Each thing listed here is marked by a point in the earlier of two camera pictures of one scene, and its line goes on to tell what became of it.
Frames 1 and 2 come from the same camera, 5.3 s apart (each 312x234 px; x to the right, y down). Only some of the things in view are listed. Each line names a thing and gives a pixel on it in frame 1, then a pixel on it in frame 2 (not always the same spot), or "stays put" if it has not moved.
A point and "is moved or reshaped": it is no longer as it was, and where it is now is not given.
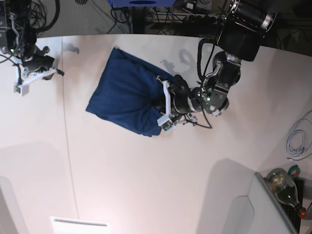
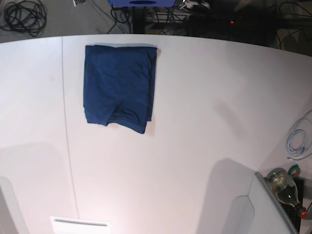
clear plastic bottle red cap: [282, 184] stays put
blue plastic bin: [142, 3] stays put
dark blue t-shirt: [129, 91] is moved or reshaped
